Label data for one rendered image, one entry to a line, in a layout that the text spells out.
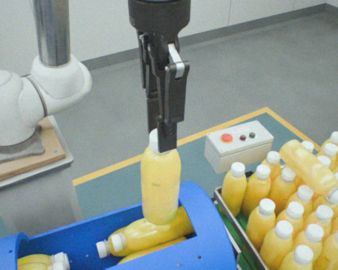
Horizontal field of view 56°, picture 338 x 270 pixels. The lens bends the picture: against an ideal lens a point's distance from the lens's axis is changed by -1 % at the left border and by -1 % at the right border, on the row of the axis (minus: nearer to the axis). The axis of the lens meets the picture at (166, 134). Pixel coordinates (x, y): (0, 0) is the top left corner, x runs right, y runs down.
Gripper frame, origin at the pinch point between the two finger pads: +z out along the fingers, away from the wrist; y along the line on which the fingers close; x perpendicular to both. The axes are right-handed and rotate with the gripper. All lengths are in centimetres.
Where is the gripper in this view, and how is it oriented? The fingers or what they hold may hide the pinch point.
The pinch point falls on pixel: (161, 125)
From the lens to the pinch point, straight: 50.9
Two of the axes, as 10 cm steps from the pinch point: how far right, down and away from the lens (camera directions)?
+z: 0.1, 7.5, 6.6
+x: 9.3, -2.5, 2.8
